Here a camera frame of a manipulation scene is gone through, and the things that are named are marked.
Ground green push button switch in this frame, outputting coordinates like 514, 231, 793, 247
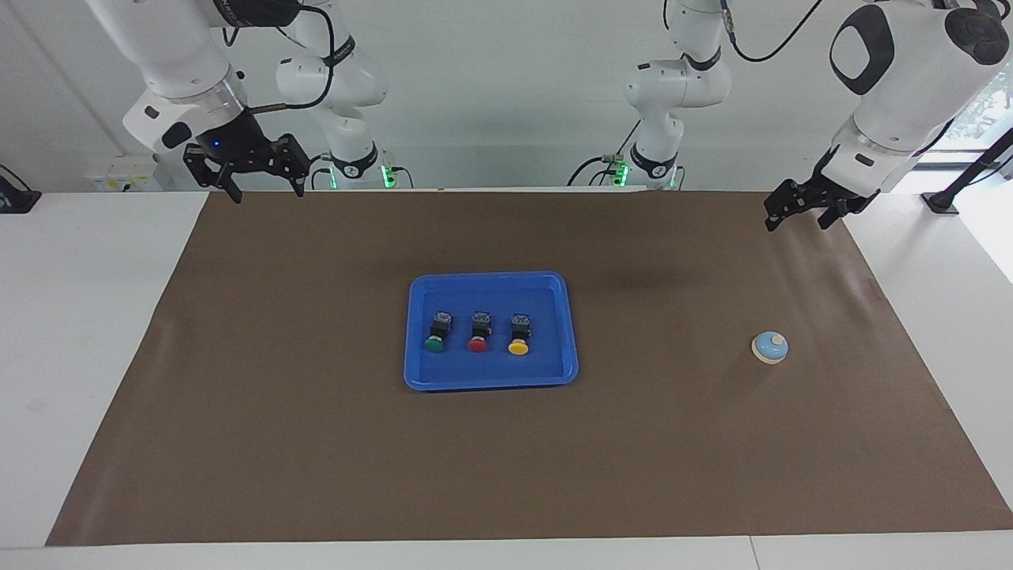
423, 311, 454, 354

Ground light blue call bell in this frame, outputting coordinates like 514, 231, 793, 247
751, 331, 790, 365

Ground blue plastic tray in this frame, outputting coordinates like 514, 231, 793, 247
403, 272, 579, 392

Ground black tripod stand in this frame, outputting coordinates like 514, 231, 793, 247
920, 127, 1013, 216

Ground window with green foliage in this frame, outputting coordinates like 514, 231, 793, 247
946, 67, 1013, 167

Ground small black stand foot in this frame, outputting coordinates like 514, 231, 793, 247
0, 164, 42, 215

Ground brown table mat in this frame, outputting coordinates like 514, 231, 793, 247
45, 190, 1013, 547

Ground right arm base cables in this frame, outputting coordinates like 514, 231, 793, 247
309, 150, 416, 191

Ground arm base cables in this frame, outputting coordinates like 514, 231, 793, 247
309, 150, 416, 191
567, 119, 643, 188

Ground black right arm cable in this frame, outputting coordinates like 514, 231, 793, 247
224, 6, 337, 113

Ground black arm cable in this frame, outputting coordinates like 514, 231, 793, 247
720, 0, 820, 60
224, 6, 337, 113

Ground white wall socket box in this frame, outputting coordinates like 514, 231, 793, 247
85, 154, 165, 192

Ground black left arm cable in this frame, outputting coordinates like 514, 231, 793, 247
720, 0, 820, 60

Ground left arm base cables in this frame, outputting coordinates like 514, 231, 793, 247
567, 119, 643, 188

